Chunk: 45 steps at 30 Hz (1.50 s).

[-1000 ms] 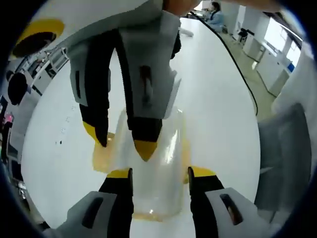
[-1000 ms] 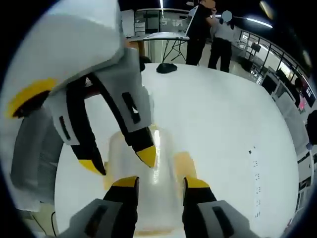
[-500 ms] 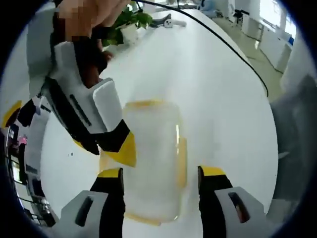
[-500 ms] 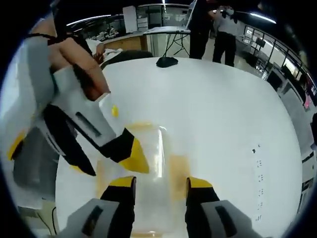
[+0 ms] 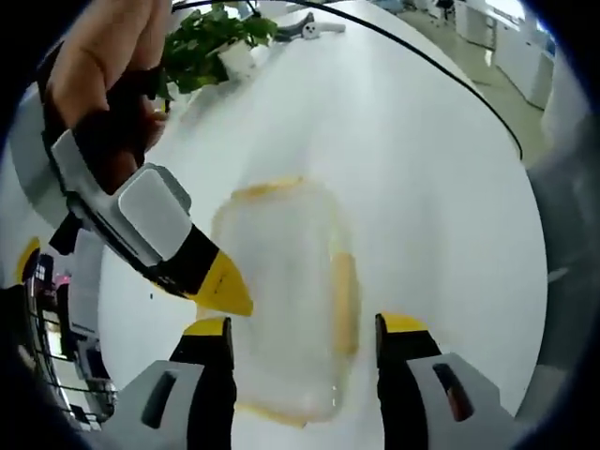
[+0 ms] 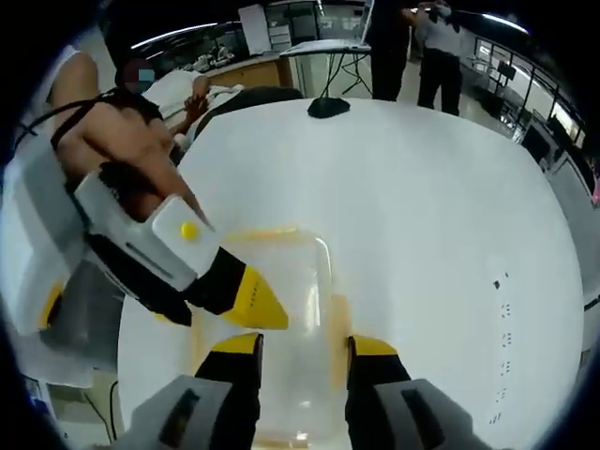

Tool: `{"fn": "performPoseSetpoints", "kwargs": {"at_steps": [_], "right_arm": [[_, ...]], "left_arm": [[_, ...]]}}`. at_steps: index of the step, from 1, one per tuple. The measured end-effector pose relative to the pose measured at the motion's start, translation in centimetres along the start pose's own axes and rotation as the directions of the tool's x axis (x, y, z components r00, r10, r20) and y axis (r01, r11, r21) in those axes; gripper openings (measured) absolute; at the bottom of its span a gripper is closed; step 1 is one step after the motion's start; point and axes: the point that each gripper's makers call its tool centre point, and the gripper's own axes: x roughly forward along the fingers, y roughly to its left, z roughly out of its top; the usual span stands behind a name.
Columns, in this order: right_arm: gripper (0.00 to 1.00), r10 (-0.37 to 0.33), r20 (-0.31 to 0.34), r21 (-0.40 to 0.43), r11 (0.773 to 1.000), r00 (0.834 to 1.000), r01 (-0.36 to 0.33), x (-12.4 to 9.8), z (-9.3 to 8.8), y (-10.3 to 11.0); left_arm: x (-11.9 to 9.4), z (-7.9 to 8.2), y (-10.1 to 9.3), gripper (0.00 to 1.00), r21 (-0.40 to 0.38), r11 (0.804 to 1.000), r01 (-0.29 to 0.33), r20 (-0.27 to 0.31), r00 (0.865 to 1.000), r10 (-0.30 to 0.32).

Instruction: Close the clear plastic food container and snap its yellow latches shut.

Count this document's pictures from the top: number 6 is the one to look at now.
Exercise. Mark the clear box with yellow buckle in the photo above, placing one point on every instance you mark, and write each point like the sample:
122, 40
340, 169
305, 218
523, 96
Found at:
300, 290

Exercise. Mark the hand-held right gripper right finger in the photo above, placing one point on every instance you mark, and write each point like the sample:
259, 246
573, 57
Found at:
370, 389

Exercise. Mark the dark computer monitor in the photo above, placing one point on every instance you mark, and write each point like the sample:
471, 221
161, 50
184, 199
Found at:
505, 69

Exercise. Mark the black office chair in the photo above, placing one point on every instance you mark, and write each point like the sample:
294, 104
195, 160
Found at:
253, 100

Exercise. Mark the white folding table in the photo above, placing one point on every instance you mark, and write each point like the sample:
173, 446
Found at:
323, 47

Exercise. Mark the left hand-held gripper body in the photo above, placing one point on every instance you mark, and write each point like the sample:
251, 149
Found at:
178, 244

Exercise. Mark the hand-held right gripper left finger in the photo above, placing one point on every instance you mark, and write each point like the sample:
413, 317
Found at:
234, 389

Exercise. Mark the person's left hand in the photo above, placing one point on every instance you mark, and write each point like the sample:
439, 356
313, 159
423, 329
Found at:
150, 159

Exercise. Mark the small black object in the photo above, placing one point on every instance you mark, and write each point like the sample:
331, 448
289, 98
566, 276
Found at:
328, 108

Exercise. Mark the wooden counter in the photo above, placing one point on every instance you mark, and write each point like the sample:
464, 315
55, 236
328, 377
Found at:
253, 70

